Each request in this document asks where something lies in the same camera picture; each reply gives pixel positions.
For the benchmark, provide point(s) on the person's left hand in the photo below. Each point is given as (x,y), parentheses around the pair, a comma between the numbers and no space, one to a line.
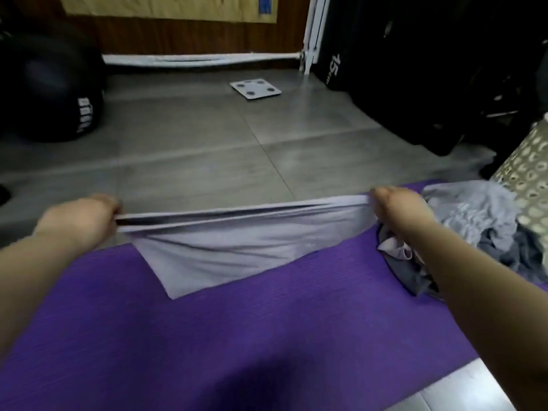
(81,220)

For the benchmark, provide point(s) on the person's right hand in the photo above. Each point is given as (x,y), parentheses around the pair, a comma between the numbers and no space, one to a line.
(402,211)

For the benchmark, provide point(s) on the whitish grey towel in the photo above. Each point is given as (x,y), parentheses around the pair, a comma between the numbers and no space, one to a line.
(398,248)

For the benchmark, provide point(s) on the dark grey towel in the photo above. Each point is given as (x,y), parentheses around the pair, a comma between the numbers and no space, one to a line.
(501,252)

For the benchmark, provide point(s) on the white perforated laundry basket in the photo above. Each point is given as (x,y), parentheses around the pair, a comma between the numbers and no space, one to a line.
(531,166)

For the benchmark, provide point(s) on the person's left forearm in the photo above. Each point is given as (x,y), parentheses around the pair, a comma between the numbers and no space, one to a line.
(25,278)

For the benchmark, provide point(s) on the person's right forearm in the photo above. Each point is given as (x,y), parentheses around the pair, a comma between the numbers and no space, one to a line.
(492,303)

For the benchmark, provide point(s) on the black medicine ball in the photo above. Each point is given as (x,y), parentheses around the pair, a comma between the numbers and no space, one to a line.
(47,89)

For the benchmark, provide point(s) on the white bathroom scale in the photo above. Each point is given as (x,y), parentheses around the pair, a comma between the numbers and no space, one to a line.
(254,89)

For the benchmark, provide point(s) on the purple yoga mat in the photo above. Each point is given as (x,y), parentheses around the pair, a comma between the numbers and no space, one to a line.
(257,338)

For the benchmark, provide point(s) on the blue label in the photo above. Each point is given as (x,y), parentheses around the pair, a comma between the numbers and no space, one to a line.
(265,4)

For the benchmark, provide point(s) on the white vertical frame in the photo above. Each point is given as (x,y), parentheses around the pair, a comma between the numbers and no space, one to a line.
(317,29)

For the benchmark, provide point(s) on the beige wall board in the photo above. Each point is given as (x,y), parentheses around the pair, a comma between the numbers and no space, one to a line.
(150,6)

